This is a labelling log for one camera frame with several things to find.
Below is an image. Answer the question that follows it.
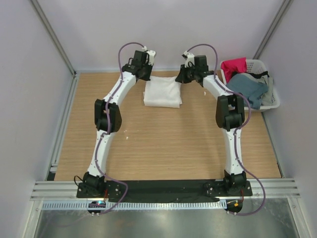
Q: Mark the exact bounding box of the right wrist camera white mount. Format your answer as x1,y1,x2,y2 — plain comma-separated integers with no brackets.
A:
182,51,195,68

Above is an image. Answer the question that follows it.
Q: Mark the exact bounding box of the right aluminium corner post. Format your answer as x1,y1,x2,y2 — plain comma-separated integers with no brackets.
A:
253,0,294,60

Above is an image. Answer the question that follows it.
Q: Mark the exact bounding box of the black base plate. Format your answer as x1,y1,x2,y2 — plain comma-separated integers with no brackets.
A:
76,179,253,203

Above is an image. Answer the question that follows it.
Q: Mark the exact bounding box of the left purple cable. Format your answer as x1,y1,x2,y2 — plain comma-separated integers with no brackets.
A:
95,42,129,214

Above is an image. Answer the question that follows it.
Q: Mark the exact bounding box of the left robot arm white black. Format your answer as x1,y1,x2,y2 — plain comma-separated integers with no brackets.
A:
77,47,156,198

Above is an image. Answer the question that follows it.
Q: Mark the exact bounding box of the left aluminium corner post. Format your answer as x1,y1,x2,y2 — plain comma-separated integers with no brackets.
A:
29,0,76,78

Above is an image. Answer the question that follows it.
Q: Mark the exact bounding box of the pink t shirt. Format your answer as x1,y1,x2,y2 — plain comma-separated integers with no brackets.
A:
220,57,247,83

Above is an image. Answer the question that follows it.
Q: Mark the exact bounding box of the black garment strap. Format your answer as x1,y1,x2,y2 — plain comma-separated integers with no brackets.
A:
230,70,270,79

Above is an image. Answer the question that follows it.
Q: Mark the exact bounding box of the white laundry basket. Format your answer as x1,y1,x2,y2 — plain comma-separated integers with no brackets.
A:
220,58,280,112

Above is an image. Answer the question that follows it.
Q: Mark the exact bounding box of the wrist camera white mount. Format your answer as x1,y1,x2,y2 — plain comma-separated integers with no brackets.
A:
142,46,156,66
182,51,195,68

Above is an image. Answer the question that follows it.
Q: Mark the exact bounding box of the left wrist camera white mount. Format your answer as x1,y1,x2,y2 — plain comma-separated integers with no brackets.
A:
142,46,156,66

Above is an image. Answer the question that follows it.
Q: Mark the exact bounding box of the white t shirt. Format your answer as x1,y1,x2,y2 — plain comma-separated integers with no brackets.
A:
143,76,182,109

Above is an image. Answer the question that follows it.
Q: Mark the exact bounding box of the aluminium frame rail front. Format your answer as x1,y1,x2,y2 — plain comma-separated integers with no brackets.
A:
30,178,301,201

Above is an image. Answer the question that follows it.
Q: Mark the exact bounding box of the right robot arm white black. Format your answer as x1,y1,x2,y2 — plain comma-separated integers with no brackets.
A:
176,52,247,196

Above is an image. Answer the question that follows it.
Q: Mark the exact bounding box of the white slotted cable duct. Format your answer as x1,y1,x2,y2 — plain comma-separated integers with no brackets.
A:
42,200,227,211

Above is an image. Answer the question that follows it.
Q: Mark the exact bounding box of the blue grey t shirt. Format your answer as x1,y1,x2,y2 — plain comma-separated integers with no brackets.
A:
226,73,268,110

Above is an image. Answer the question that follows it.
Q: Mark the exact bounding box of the aluminium corner post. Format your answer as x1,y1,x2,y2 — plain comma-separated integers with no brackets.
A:
253,0,294,60
29,0,76,78

